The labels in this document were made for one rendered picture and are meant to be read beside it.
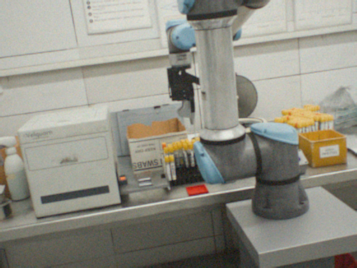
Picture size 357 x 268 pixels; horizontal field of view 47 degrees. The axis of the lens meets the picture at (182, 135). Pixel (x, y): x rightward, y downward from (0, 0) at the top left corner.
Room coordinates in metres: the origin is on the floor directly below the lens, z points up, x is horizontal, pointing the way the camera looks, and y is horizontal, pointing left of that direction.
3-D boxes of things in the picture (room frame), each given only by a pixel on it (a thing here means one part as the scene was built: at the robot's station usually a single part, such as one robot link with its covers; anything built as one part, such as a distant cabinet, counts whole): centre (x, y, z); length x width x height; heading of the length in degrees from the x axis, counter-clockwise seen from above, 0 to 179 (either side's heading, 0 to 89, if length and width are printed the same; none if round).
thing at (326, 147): (1.46, -0.51, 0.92); 0.13 x 0.13 x 0.10; 4
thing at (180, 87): (1.43, -0.02, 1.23); 0.09 x 0.08 x 0.12; 97
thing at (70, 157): (1.40, 0.37, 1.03); 0.31 x 0.27 x 0.30; 97
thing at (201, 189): (1.31, -0.03, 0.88); 0.07 x 0.07 x 0.01; 7
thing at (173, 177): (1.43, 0.01, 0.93); 0.17 x 0.09 x 0.11; 97
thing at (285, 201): (1.02, -0.24, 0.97); 0.15 x 0.15 x 0.10
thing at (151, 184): (1.33, 0.17, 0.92); 0.21 x 0.07 x 0.05; 97
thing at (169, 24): (1.43, -0.03, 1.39); 0.09 x 0.08 x 0.11; 10
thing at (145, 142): (1.73, 0.11, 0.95); 0.29 x 0.25 x 0.15; 7
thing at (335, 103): (1.94, -0.76, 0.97); 0.26 x 0.17 x 0.19; 118
